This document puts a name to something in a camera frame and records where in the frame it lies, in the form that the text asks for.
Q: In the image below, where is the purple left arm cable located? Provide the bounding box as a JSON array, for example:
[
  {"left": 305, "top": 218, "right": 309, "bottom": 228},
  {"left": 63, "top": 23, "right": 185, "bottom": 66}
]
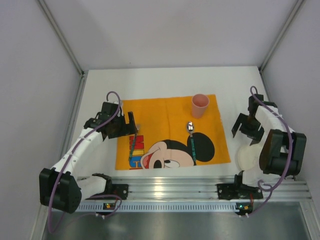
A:
[{"left": 47, "top": 90, "right": 123, "bottom": 234}]

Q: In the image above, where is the orange cartoon mouse placemat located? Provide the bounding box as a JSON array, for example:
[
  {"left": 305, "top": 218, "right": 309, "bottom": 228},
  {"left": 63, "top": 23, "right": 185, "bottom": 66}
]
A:
[{"left": 115, "top": 94, "right": 231, "bottom": 170}]

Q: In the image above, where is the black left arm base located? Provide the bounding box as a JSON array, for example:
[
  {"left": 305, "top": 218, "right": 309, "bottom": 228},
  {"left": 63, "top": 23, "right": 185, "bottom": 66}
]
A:
[{"left": 88, "top": 184, "right": 129, "bottom": 200}]

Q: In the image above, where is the right aluminium corner post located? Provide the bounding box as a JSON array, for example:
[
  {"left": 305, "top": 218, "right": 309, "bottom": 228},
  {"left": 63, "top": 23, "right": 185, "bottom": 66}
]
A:
[{"left": 258, "top": 0, "right": 307, "bottom": 74}]

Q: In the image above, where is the green handled spoon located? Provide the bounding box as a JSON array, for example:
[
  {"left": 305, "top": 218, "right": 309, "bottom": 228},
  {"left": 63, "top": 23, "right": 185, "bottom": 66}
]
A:
[{"left": 186, "top": 121, "right": 197, "bottom": 165}]

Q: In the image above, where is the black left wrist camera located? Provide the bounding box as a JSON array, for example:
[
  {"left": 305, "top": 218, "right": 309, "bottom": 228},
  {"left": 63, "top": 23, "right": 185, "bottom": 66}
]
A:
[{"left": 101, "top": 101, "right": 119, "bottom": 116}]

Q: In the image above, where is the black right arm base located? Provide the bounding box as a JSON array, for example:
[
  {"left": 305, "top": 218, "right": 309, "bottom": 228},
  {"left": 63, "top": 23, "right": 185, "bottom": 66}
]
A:
[{"left": 216, "top": 175, "right": 264, "bottom": 201}]

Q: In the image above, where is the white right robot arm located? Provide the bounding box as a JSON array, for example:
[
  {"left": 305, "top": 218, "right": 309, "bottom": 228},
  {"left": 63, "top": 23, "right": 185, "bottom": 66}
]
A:
[{"left": 231, "top": 94, "right": 307, "bottom": 187}]

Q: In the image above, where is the aluminium mounting rail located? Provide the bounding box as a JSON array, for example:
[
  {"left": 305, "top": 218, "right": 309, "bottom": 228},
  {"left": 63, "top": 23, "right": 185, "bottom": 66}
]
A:
[{"left": 39, "top": 176, "right": 313, "bottom": 202}]

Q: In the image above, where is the aluminium corner post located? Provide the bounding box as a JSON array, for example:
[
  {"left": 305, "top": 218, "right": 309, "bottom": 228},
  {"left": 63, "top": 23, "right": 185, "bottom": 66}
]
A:
[
  {"left": 258, "top": 0, "right": 307, "bottom": 74},
  {"left": 35, "top": 0, "right": 85, "bottom": 77}
]

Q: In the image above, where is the perforated metal cable tray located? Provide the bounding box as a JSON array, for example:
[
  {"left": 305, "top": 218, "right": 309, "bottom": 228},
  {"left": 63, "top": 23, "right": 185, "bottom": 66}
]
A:
[{"left": 75, "top": 201, "right": 253, "bottom": 213}]

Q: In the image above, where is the green handled fork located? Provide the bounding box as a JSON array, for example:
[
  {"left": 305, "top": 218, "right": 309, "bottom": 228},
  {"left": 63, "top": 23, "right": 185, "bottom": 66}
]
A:
[{"left": 128, "top": 124, "right": 141, "bottom": 162}]

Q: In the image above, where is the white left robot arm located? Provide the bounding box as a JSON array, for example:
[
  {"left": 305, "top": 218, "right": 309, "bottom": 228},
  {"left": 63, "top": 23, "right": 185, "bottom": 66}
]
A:
[{"left": 39, "top": 111, "right": 138, "bottom": 214}]

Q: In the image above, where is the pink plastic cup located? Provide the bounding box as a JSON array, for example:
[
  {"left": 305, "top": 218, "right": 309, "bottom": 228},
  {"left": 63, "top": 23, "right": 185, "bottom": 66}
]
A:
[{"left": 191, "top": 94, "right": 210, "bottom": 119}]

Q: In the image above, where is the left aluminium corner post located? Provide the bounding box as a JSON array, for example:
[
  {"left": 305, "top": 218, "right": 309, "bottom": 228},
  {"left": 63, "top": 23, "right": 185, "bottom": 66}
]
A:
[{"left": 35, "top": 0, "right": 85, "bottom": 77}]

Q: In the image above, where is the cream round plate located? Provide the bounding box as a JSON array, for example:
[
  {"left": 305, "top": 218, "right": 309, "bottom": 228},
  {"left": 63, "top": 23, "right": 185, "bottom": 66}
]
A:
[{"left": 237, "top": 144, "right": 262, "bottom": 171}]

